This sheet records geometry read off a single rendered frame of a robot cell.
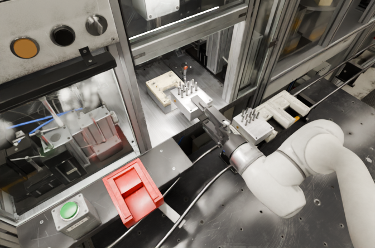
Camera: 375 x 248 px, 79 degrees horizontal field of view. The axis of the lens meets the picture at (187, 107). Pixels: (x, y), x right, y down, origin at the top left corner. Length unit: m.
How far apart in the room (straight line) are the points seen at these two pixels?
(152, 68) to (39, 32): 0.75
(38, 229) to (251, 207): 0.74
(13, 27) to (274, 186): 0.62
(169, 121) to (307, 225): 0.66
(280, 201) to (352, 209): 0.21
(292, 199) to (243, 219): 0.40
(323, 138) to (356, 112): 0.89
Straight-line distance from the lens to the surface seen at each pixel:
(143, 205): 0.76
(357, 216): 0.46
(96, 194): 0.83
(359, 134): 1.44
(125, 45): 0.53
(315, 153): 0.64
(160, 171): 0.81
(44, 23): 0.45
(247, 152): 0.67
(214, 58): 1.05
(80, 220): 0.70
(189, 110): 0.75
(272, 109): 1.05
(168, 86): 0.96
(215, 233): 0.98
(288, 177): 0.65
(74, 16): 0.46
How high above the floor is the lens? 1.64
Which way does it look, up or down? 50 degrees down
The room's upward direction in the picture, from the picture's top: straight up
